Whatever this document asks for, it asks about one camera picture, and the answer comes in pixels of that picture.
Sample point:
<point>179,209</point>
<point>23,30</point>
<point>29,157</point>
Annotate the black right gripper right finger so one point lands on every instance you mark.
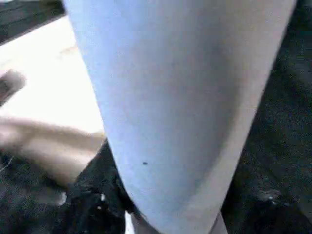
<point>273,209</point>

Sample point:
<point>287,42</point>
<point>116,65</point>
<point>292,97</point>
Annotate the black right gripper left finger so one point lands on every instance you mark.
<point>97,200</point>

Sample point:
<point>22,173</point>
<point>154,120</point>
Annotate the white plastic table top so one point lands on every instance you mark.
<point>44,97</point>

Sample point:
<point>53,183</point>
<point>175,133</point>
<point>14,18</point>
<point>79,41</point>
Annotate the white plastic table leg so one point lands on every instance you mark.
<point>180,97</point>

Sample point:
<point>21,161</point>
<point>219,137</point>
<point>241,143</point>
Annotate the black work mat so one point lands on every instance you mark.
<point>287,107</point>

